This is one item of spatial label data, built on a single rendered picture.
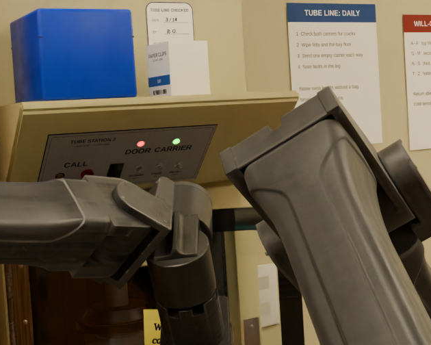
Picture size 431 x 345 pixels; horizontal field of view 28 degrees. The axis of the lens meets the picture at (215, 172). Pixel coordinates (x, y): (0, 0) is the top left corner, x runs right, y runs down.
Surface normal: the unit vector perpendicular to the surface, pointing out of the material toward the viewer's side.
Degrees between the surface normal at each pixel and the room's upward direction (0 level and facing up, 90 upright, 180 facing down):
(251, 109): 135
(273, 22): 90
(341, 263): 49
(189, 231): 29
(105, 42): 90
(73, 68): 90
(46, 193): 44
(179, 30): 90
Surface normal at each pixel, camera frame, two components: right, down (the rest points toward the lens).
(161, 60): -0.83, 0.08
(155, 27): 0.48, 0.01
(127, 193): 0.58, -0.69
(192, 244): -0.14, -0.84
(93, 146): 0.38, 0.72
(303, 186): -0.52, -0.60
